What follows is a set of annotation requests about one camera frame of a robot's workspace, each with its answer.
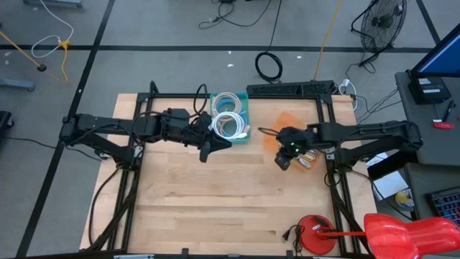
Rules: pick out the yellow and blue disc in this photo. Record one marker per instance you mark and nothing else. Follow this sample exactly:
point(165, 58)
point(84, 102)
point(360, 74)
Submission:
point(405, 198)

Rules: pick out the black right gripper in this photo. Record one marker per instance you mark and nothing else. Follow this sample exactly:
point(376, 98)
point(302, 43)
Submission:
point(294, 142)

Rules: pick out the white paper sheet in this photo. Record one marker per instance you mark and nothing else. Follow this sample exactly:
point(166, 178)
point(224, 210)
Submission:
point(390, 185)

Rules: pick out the backlit black keyboard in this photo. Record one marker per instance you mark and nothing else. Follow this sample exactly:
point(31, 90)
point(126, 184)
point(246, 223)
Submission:
point(447, 206)

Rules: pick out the white power adapter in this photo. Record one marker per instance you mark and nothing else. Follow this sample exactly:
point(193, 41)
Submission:
point(345, 83)

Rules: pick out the grey metal floor foot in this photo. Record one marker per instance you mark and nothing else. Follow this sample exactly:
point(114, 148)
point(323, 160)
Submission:
point(54, 3)
point(16, 84)

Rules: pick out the black caster base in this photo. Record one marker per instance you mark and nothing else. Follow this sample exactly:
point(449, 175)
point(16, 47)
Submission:
point(4, 124)

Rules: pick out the grey desk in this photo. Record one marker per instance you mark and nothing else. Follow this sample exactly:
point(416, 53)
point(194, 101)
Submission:
point(424, 144)
point(420, 180)

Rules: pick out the orange translucent plastic bin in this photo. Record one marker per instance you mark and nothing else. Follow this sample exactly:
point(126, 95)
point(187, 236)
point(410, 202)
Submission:
point(269, 144)

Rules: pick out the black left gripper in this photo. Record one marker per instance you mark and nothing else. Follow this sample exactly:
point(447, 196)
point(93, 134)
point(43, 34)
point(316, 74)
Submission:
point(203, 135)

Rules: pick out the teal translucent plastic bin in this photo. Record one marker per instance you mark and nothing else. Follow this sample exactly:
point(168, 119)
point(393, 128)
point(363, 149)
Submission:
point(247, 104)

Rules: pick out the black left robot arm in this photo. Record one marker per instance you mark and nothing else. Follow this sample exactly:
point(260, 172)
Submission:
point(100, 124)

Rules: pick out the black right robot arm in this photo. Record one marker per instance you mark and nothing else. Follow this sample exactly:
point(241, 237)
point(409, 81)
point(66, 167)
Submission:
point(366, 131)

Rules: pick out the black computer monitor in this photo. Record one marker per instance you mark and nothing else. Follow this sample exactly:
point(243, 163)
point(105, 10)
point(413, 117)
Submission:
point(442, 57)

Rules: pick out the black round floor puck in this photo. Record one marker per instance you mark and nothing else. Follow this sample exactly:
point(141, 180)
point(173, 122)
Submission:
point(42, 67)

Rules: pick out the red desk lamp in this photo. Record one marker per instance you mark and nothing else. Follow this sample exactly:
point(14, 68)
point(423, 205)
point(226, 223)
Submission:
point(406, 237)

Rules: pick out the black box with labels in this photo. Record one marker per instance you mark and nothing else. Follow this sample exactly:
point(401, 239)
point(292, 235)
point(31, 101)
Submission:
point(429, 90)

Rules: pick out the red marker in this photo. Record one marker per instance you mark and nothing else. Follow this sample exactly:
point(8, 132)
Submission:
point(443, 125)

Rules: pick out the black floor fan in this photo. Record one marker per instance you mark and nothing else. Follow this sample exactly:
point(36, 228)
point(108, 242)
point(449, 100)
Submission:
point(382, 21)

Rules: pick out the dark pen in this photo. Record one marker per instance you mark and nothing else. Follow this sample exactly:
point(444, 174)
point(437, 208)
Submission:
point(447, 111)

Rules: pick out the black aluminium table frame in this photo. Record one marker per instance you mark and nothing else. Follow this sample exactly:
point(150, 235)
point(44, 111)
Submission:
point(172, 95)

